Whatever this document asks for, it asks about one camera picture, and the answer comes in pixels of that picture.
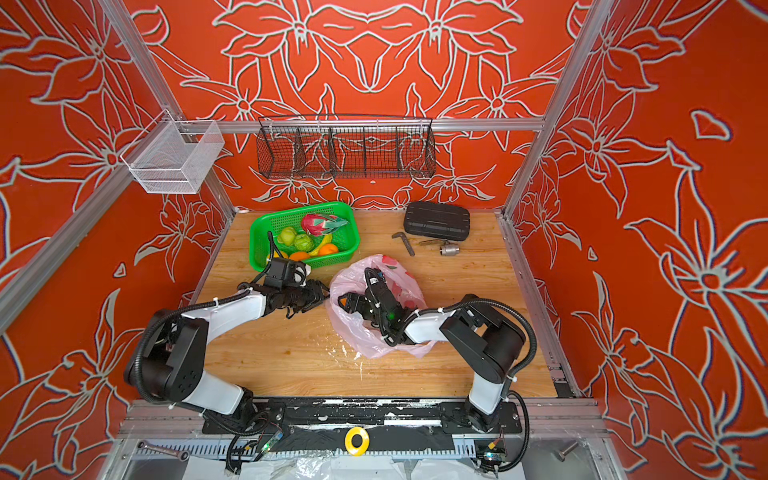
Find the green plastic basket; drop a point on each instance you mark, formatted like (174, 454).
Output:
(346, 237)

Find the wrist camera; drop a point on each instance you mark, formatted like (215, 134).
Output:
(283, 273)
(375, 280)

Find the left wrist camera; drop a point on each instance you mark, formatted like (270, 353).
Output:
(283, 273)

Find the metal drill chuck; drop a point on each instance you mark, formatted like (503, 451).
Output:
(445, 247)

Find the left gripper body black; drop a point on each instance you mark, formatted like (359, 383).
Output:
(303, 296)

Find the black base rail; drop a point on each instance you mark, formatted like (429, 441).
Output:
(447, 415)

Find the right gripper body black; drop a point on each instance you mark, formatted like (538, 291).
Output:
(363, 307)

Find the silver wrench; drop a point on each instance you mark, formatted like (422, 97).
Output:
(180, 455)

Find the pink plastic bag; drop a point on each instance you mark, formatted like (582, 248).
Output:
(352, 314)

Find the black hex key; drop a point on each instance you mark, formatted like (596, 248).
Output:
(403, 237)

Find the yellow banana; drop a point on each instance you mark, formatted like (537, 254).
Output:
(326, 239)

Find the red dragon fruit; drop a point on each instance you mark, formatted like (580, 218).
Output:
(320, 225)

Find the black tool case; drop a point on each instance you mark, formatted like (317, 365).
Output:
(437, 220)

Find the black wire wall basket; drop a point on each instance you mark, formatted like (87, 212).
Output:
(346, 147)

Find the green pear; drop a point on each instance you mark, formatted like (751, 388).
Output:
(304, 242)
(287, 236)

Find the yellow tape roll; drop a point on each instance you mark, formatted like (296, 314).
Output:
(357, 441)

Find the white mesh wall basket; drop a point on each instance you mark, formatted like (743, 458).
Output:
(166, 160)

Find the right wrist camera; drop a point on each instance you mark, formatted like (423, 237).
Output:
(375, 280)

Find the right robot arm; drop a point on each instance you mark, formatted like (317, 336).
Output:
(495, 340)

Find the orange fruit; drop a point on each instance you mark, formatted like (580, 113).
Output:
(300, 256)
(328, 249)

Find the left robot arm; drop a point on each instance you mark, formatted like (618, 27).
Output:
(168, 364)

